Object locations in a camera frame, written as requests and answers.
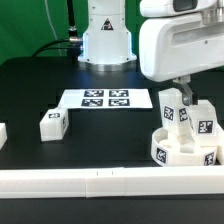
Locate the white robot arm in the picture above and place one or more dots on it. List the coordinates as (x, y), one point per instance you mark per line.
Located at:
(107, 43)

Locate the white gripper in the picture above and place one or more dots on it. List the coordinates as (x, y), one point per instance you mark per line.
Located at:
(173, 45)

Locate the white U-shaped fence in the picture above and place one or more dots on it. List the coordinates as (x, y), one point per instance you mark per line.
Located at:
(111, 182)

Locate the white marker sheet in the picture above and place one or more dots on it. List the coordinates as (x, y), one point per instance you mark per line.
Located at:
(105, 99)

